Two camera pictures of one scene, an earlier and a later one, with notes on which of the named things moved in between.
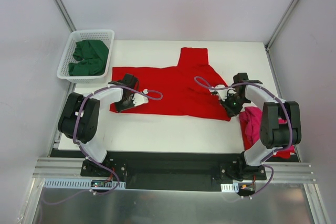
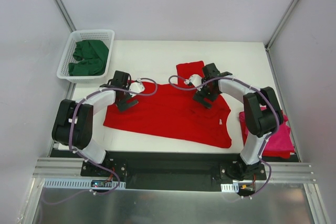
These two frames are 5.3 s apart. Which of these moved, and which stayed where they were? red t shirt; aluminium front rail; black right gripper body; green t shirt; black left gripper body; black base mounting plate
Moved: red t shirt; black right gripper body
Stayed: black base mounting plate; green t shirt; aluminium front rail; black left gripper body
